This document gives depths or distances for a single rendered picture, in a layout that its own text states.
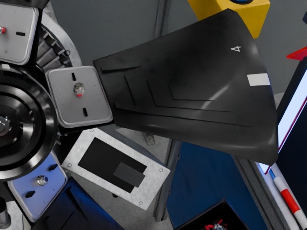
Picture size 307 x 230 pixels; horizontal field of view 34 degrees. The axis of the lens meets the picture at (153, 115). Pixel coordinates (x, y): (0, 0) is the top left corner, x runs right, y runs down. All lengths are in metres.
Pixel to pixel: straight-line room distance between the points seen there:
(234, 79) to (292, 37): 1.30
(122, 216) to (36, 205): 1.24
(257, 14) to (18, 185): 0.56
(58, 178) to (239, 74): 0.27
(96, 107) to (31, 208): 0.14
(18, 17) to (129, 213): 1.35
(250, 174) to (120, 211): 0.91
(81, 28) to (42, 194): 0.95
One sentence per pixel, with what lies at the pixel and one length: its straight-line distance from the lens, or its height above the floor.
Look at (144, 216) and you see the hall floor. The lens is 1.84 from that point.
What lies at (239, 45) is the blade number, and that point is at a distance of 0.70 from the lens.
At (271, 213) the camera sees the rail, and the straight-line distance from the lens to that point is 0.98.
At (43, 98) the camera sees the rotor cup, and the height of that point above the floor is 1.24.
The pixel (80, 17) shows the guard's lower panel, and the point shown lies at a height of 0.65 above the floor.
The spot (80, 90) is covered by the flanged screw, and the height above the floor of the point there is 1.20.
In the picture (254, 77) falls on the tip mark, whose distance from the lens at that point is 0.69.
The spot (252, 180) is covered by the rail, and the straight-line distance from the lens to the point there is 1.01.
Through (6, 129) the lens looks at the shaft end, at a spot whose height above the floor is 1.22.
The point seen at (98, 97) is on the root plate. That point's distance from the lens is 0.60.
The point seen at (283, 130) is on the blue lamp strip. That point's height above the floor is 1.00.
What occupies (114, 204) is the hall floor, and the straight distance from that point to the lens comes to 1.86.
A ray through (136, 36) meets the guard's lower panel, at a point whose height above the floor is 0.54.
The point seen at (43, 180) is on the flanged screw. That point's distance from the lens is 0.62.
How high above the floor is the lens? 1.65
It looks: 52 degrees down
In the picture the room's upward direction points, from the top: 10 degrees clockwise
